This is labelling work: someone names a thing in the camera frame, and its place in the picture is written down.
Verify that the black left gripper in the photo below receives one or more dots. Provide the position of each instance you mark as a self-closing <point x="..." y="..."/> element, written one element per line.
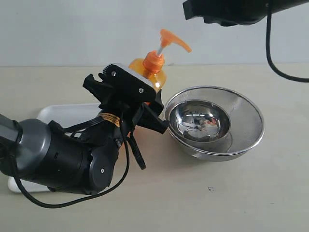
<point x="110" y="113"/>

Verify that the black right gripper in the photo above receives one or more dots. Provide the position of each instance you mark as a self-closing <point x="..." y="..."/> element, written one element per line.
<point x="236" y="12"/>

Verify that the orange pump soap bottle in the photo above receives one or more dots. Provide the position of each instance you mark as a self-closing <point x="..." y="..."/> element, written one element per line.
<point x="151" y="66"/>

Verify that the small shiny steel bowl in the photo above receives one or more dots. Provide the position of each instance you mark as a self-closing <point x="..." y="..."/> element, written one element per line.
<point x="199" y="121"/>

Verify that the steel mesh strainer bowl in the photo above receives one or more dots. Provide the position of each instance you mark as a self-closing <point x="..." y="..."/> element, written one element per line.
<point x="247" y="123"/>

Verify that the white rectangular plastic tray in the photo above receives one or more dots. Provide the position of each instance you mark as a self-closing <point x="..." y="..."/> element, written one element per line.
<point x="66" y="115"/>

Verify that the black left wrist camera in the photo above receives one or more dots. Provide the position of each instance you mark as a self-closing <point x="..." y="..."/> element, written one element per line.
<point x="119" y="82"/>

